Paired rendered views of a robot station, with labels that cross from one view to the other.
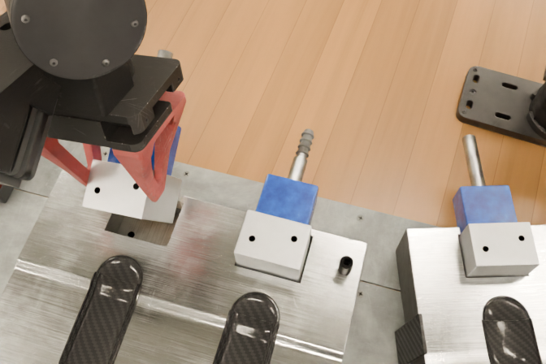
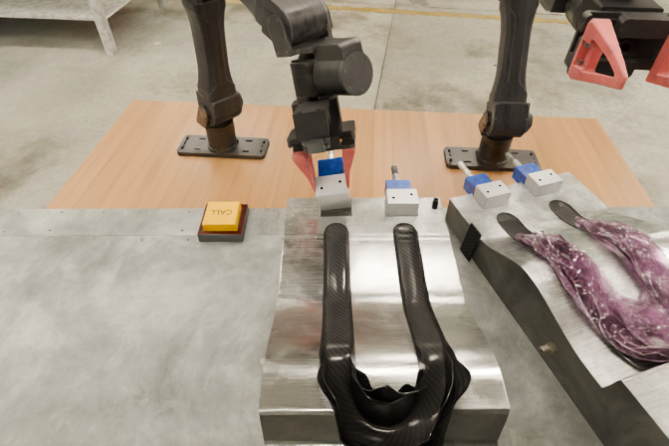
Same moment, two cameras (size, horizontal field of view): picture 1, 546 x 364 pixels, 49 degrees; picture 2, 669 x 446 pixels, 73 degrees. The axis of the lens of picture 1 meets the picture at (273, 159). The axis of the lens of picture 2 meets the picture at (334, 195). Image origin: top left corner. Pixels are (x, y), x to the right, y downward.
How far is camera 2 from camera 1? 0.43 m
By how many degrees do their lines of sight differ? 23
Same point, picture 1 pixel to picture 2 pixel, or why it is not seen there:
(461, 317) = (488, 222)
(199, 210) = (359, 201)
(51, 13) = (350, 70)
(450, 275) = (476, 210)
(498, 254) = (494, 192)
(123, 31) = (367, 78)
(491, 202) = (481, 179)
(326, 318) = (435, 225)
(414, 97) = (424, 163)
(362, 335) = not seen: hidden behind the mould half
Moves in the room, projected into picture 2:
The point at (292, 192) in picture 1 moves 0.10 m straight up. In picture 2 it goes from (399, 183) to (405, 134)
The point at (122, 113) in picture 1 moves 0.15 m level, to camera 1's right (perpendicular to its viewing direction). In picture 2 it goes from (347, 130) to (439, 113)
